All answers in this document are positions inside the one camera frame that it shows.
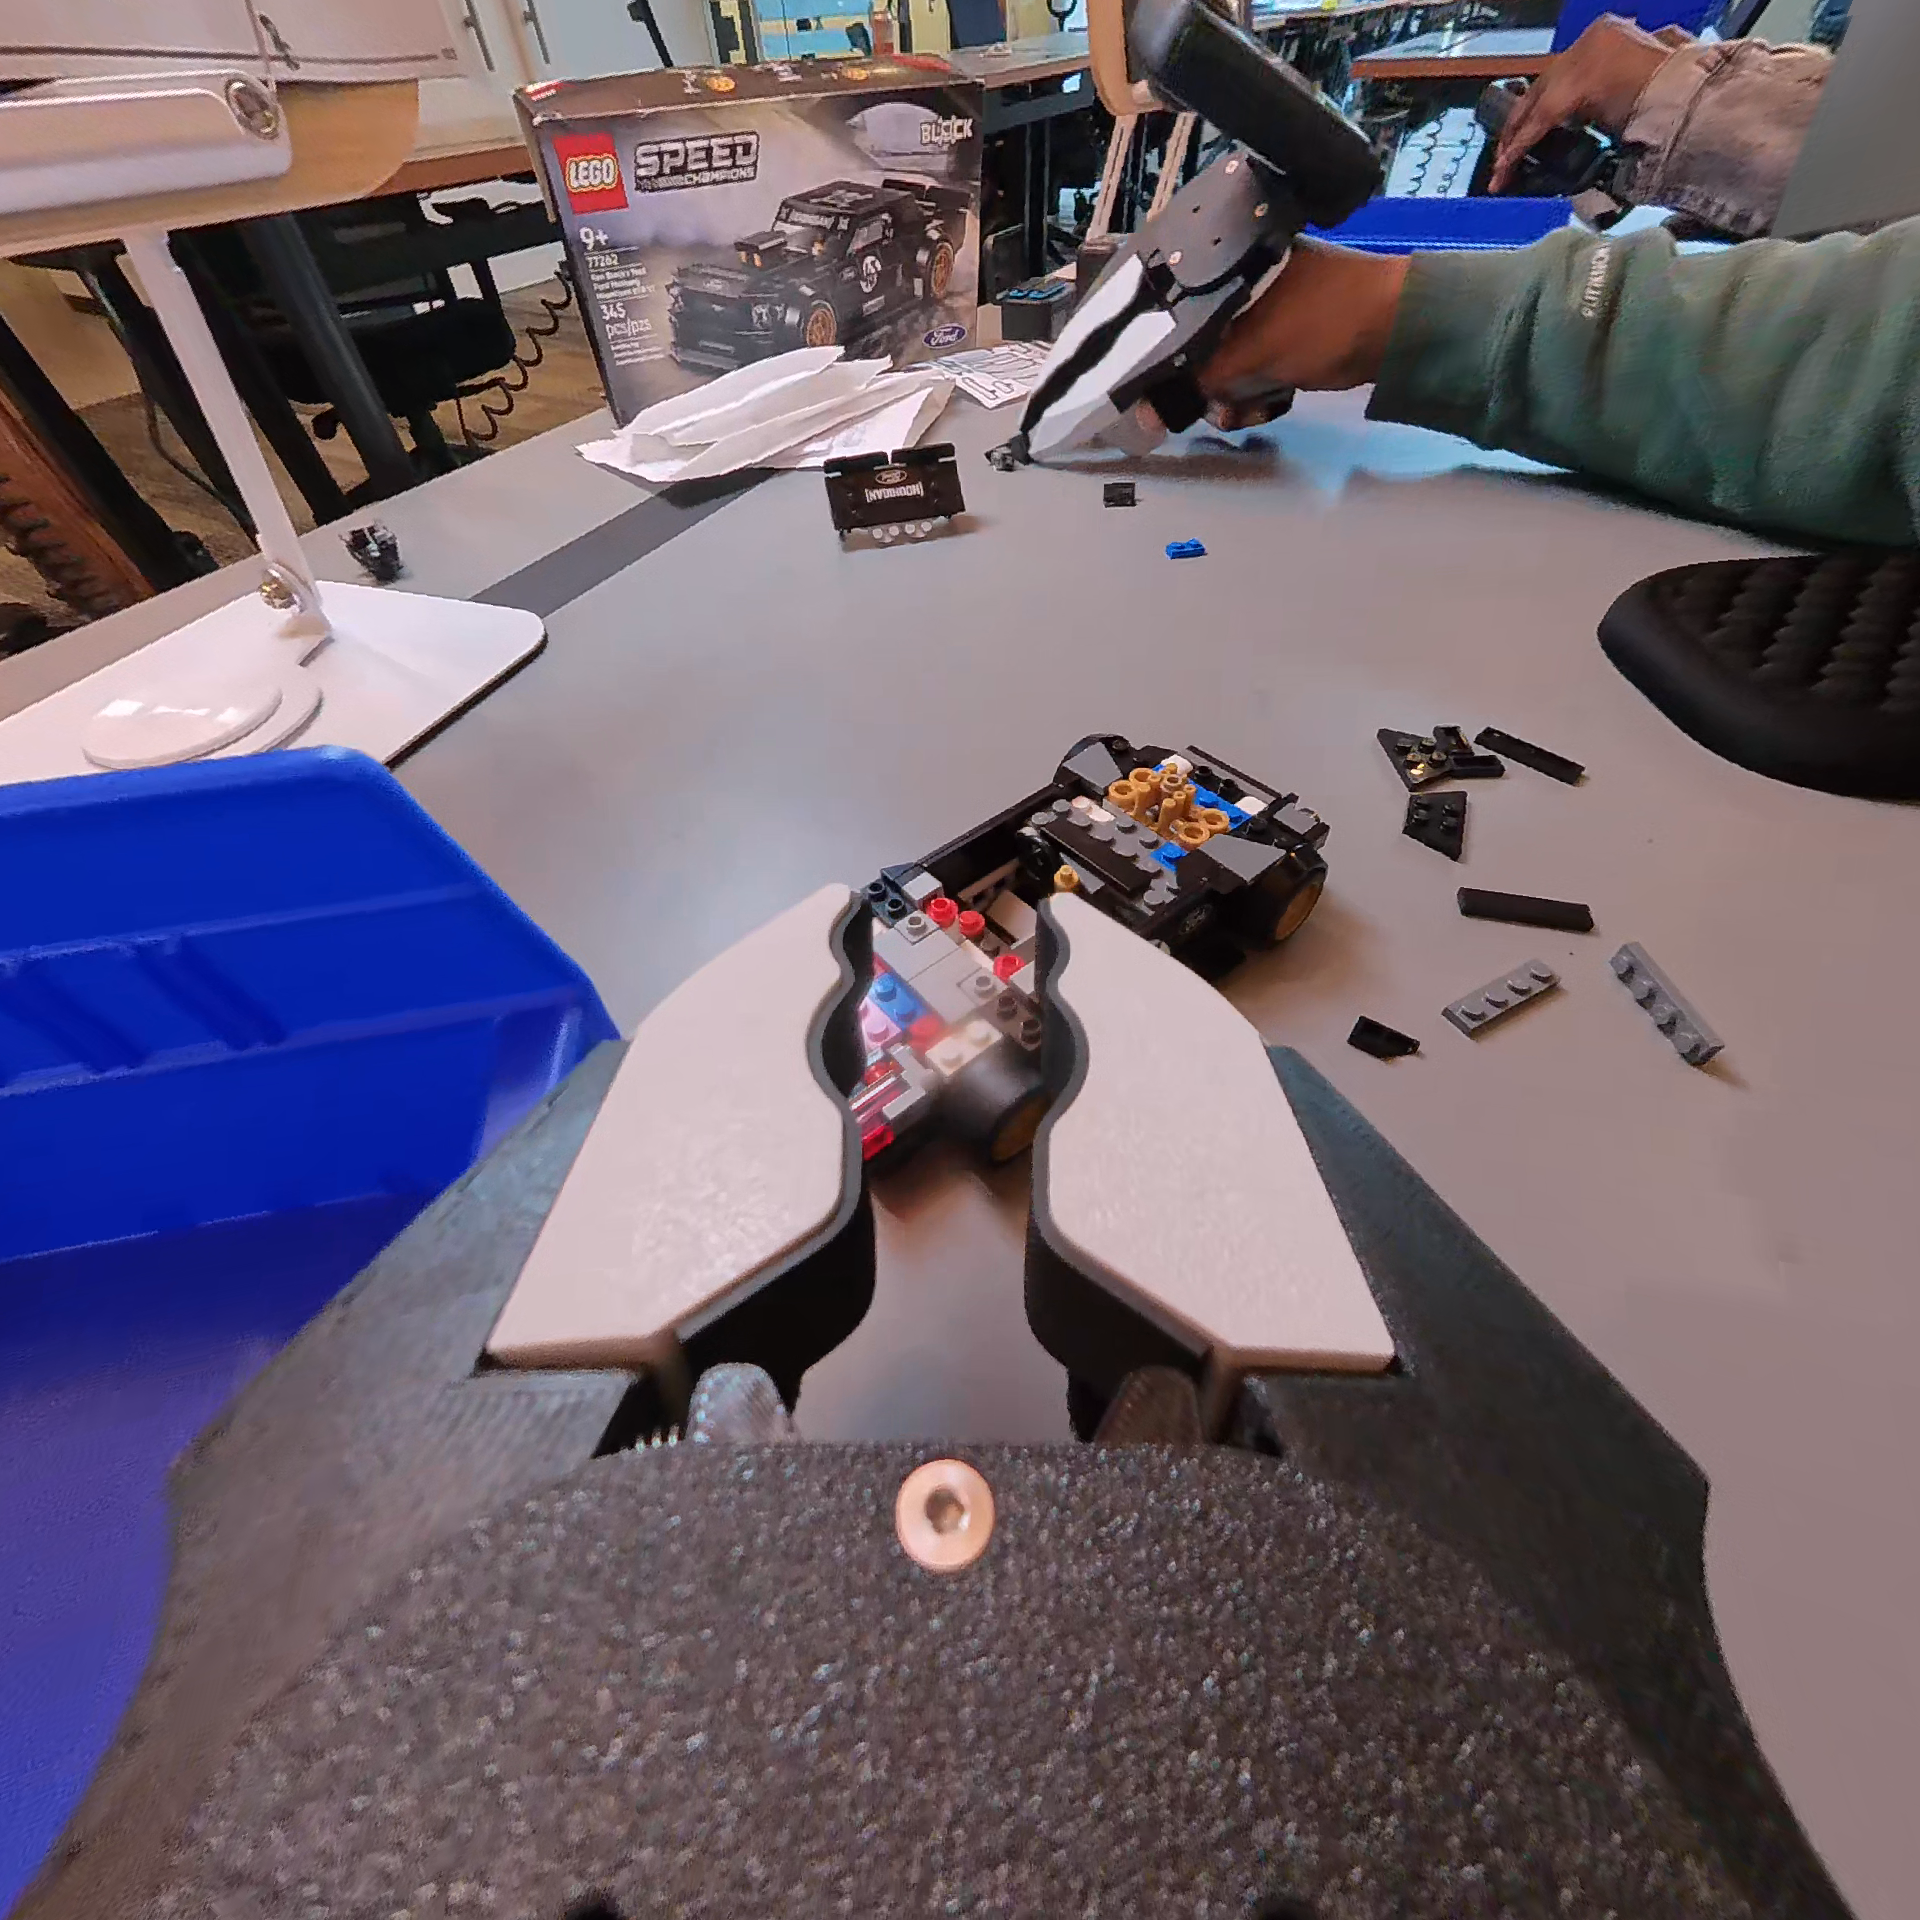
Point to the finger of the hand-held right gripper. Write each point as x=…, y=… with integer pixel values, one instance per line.
x=1124, y=374
x=1088, y=338

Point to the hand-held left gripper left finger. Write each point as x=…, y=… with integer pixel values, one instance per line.
x=690, y=1170

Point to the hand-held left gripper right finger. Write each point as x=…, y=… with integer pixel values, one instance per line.
x=1199, y=1185

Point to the black lego car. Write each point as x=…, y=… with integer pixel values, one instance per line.
x=1170, y=854

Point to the blue plastic bin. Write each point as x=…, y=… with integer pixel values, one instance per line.
x=224, y=975
x=1440, y=223

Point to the black lego bar tile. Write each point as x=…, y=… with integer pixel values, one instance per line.
x=1529, y=756
x=1524, y=911

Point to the another person's forearm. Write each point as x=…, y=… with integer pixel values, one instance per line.
x=1725, y=135

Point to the small black lego tile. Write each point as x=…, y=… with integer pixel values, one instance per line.
x=1469, y=754
x=1383, y=1039

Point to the black printed lego panel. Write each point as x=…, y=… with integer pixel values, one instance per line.
x=892, y=491

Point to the grey lego plate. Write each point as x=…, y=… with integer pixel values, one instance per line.
x=1664, y=1002
x=1500, y=997

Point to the lego set box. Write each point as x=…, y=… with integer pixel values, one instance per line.
x=750, y=225

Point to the person's right hand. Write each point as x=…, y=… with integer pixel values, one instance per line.
x=1305, y=331

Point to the small black box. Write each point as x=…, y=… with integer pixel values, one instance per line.
x=1035, y=311

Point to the white printed paper sheet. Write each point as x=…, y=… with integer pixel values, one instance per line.
x=996, y=374

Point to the white monitor stand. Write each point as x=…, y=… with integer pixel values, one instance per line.
x=299, y=661
x=1131, y=90

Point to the black wrist rest pad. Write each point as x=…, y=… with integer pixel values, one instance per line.
x=1770, y=676

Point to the wooden table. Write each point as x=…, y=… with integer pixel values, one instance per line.
x=390, y=135

